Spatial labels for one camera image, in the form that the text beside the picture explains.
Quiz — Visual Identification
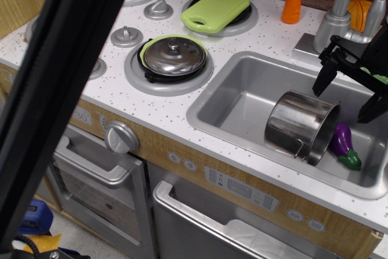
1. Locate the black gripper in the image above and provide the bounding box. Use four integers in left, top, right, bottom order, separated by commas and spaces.
312, 23, 387, 124

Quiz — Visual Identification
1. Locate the stainless steel pot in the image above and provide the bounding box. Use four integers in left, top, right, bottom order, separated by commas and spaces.
264, 90, 341, 166

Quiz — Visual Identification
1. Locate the grey plastic sink basin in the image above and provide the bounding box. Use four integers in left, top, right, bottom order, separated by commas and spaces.
187, 52, 387, 199

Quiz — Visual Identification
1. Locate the shiny steel pot lid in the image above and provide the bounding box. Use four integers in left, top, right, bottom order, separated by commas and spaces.
143, 37, 206, 76

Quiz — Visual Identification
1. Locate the green toy vegetable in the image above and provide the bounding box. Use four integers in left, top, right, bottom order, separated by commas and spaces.
362, 67, 388, 85

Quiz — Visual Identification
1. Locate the purple toy eggplant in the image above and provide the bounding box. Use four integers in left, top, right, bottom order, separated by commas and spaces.
329, 123, 362, 171

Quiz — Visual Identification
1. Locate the silver toy faucet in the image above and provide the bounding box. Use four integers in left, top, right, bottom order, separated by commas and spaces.
292, 0, 386, 65

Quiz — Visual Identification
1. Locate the orange toy pumpkin slice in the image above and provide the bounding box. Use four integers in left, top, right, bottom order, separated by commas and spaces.
347, 0, 372, 32

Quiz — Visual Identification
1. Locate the orange toy carrot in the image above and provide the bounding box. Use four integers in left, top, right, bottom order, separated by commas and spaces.
281, 0, 302, 24

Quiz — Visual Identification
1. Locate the green plastic cutting board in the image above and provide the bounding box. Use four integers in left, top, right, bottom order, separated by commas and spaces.
181, 0, 250, 33

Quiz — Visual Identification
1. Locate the grey stove knob middle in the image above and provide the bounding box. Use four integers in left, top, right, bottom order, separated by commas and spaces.
144, 0, 173, 21

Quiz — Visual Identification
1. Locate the grey stove knob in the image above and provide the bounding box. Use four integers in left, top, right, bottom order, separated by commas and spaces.
144, 0, 173, 21
110, 26, 143, 48

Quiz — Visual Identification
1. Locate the green plate under lid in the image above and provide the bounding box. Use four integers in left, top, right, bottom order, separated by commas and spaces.
141, 33, 209, 69

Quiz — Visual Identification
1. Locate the toy dishwasher door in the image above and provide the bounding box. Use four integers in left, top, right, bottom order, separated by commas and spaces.
147, 161, 358, 259

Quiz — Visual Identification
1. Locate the grey stove knob front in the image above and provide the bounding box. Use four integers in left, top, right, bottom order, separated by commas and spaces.
110, 26, 143, 48

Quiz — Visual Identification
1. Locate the silver oven dial knob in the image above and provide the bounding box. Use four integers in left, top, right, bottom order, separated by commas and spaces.
104, 121, 140, 154

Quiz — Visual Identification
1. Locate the front left stove burner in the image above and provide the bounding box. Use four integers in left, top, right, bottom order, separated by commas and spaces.
88, 58, 107, 81

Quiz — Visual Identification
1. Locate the toy oven door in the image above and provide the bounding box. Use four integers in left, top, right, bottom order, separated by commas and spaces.
46, 124, 157, 258

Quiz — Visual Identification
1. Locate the blue clamp tool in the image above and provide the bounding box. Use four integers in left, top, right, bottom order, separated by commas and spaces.
18, 198, 54, 235

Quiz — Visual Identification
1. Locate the yellow object on floor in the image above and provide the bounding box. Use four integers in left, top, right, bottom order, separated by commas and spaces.
27, 234, 62, 252

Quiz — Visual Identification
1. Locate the black diagonal frame bar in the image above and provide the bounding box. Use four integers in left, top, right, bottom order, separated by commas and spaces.
1, 0, 124, 258

